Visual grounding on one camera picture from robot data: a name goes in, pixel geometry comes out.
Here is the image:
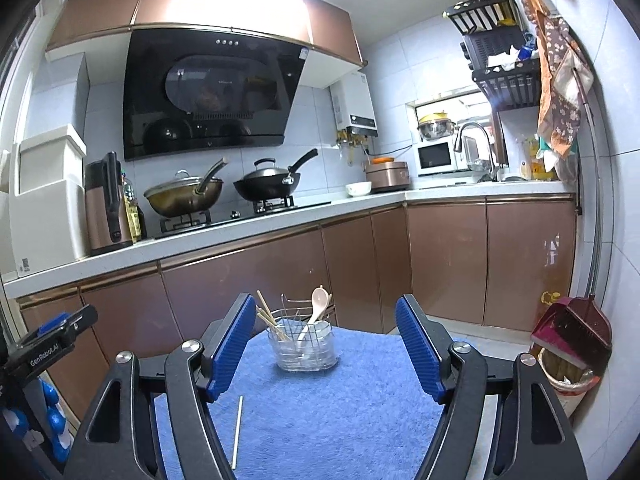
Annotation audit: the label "brown rice cooker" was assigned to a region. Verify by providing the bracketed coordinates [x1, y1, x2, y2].
[364, 157, 410, 194]

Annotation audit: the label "black wok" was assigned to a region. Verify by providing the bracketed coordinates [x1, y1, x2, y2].
[233, 148, 319, 201]

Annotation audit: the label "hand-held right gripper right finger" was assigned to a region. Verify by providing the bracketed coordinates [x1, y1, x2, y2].
[395, 294, 588, 480]

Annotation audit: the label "wooden chopstick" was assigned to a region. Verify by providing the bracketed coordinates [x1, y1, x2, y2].
[231, 395, 245, 471]
[256, 290, 281, 333]
[256, 309, 291, 342]
[257, 305, 286, 338]

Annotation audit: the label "brown base cabinets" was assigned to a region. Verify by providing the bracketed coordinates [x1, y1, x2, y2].
[15, 194, 578, 411]

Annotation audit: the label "white microwave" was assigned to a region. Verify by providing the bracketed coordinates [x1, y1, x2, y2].
[416, 140, 468, 177]

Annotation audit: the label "steel faucet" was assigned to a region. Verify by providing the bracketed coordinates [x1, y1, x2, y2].
[453, 121, 501, 181]

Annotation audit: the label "steel pots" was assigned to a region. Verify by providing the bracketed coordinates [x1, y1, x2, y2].
[417, 111, 457, 142]

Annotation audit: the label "white kitchen countertop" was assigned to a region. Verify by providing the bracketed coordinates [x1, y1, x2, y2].
[2, 180, 578, 300]

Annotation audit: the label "white storage container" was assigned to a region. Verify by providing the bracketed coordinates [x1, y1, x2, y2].
[9, 125, 90, 278]

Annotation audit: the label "window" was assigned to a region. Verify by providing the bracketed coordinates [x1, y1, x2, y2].
[406, 87, 496, 126]

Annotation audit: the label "maroon dustpan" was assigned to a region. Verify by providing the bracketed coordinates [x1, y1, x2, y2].
[530, 295, 613, 368]

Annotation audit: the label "clear wire utensil holder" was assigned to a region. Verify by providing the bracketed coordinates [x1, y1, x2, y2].
[267, 294, 338, 373]

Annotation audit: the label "dark oil bottle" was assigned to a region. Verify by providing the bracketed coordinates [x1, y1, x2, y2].
[120, 170, 147, 241]

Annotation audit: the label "blue towel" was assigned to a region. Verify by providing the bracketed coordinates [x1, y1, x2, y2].
[152, 325, 451, 480]

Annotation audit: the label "trash bin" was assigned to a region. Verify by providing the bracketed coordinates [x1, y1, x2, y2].
[535, 345, 598, 418]

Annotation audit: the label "black dish rack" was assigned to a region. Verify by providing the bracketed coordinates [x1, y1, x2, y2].
[442, 0, 543, 111]

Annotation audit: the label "pink spoon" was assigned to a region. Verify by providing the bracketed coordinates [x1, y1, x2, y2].
[297, 285, 332, 348]

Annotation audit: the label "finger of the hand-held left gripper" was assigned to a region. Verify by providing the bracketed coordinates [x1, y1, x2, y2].
[15, 304, 99, 376]

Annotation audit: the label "brass wok with glass lid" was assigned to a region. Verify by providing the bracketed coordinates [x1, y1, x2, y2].
[143, 157, 230, 218]

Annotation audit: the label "black gas stove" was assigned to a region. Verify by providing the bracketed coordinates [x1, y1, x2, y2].
[150, 195, 332, 240]

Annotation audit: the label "yellow oil bottle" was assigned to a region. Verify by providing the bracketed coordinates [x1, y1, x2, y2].
[520, 135, 543, 181]

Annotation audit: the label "brown floral apron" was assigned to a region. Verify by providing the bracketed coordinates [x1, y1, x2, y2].
[520, 0, 596, 158]

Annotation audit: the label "black range hood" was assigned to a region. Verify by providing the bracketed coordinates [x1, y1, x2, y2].
[122, 27, 311, 162]

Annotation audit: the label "broom with metal pole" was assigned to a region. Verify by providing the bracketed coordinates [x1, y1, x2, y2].
[547, 67, 603, 356]

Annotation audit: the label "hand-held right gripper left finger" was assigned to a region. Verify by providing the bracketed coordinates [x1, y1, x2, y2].
[62, 292, 258, 480]

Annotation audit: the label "brown electric kettle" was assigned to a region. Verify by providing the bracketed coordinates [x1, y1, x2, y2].
[84, 151, 135, 256]

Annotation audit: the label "brass gas valve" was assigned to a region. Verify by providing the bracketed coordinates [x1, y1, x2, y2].
[336, 130, 373, 166]

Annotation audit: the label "white water heater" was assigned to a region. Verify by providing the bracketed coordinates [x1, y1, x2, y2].
[329, 71, 378, 137]

